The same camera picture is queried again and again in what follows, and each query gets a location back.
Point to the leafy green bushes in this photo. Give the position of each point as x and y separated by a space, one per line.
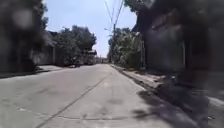
128 50

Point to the utility pole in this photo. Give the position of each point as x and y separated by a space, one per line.
114 41

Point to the raised concrete sidewalk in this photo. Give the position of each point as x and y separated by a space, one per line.
146 78

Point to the dark vehicle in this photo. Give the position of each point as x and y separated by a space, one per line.
74 62

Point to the grey concrete road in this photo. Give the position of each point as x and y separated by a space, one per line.
83 93

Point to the group of trees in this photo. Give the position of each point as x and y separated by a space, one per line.
76 40

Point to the grey building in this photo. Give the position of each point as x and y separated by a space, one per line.
43 51

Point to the large dark tree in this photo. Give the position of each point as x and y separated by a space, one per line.
16 36

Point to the dark tall wall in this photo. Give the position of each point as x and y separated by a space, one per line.
166 43

